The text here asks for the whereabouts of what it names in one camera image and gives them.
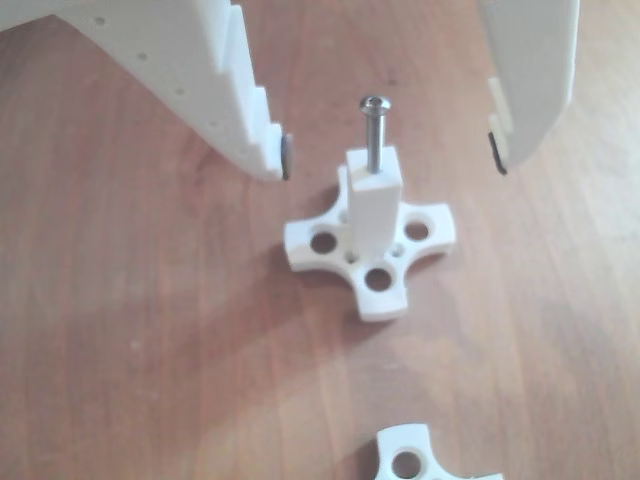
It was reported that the silver metal screw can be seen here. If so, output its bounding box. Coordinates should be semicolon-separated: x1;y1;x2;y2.
358;95;394;175

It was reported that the white cross-base post stand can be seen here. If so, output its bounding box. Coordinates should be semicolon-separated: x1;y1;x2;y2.
284;147;459;322
374;422;504;480

